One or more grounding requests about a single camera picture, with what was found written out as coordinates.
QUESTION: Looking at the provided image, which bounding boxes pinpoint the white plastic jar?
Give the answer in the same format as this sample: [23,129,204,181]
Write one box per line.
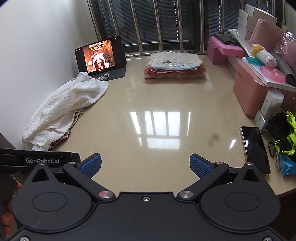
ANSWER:
[261,90,285,119]

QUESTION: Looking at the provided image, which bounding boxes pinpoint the stack of white boxes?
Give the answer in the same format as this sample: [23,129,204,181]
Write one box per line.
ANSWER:
[238,3,278,41]

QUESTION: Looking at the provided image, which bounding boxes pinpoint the black glove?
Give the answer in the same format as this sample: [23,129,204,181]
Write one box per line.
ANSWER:
[265,111,293,151]

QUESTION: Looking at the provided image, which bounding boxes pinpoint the smartphone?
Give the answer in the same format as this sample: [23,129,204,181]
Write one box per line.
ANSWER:
[240,126,271,176]

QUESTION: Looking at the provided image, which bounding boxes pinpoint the floral patterned cloth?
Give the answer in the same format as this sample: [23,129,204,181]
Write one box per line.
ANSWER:
[50,105,89,149]

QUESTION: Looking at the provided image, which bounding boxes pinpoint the crinkled plastic bag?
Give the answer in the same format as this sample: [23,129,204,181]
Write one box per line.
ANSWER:
[274,32,296,59]

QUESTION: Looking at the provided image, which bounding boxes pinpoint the teal dish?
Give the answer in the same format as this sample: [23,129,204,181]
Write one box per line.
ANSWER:
[246,56,263,67]

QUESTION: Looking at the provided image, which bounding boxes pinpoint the blue packet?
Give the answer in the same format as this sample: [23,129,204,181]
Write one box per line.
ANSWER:
[276,152,296,177]

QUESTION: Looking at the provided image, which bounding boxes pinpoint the row of metal window bars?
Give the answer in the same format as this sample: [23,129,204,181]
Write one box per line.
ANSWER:
[87,0,234,56]

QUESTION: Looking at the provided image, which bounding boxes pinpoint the large white book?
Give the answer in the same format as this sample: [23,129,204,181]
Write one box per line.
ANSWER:
[242,57,296,90]

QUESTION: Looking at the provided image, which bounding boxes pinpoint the black notebook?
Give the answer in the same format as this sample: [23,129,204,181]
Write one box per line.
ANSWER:
[214,33,241,46]

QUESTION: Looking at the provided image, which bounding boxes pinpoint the small white box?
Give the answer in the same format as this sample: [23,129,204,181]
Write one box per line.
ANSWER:
[254,109,270,131]

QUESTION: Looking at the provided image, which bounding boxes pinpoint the clear plastic wrapper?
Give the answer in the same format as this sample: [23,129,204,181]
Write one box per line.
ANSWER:
[227,27,253,58]

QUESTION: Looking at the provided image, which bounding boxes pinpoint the window blinds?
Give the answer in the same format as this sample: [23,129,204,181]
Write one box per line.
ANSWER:
[92,0,241,48]

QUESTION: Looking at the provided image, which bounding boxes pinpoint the pink pouch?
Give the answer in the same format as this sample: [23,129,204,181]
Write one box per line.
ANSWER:
[249,19,287,50]

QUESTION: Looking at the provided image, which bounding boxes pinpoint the embroidered cream garment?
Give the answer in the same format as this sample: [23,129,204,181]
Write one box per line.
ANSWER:
[148,53,203,70]

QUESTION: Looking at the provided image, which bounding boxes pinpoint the tablet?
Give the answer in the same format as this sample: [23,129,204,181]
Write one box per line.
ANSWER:
[75,36,122,75]

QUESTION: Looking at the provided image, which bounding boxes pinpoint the yellow white plush toy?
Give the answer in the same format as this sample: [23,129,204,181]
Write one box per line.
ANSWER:
[251,44,281,68]

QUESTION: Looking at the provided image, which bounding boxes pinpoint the pink plate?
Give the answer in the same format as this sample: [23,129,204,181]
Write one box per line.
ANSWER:
[259,65,286,83]

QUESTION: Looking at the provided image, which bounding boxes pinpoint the grey rolled sheet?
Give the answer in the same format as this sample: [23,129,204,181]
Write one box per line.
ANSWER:
[270,52,296,80]

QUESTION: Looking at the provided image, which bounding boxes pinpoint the person's left hand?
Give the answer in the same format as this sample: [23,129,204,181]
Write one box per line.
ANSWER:
[0,181,22,235]

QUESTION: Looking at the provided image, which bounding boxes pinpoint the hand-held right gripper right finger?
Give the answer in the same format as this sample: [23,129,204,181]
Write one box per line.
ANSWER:
[177,153,264,202]

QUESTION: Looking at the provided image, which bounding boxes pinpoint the white crinkled garment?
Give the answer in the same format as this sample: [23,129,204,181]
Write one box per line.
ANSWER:
[22,71,110,151]

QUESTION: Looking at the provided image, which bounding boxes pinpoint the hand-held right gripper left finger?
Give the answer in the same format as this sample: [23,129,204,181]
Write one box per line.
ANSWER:
[29,153,116,202]

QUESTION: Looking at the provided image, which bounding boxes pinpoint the black object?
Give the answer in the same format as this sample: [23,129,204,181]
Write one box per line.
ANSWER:
[285,73,296,87]

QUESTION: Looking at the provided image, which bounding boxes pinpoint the pink beige folded garment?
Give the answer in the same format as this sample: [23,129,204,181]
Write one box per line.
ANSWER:
[144,71,205,80]

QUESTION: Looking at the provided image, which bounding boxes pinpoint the bright pink box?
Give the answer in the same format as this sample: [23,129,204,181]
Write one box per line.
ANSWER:
[210,36,245,57]

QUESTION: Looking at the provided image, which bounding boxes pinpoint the pink storage box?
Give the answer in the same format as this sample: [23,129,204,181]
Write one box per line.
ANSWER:
[232,59,296,118]

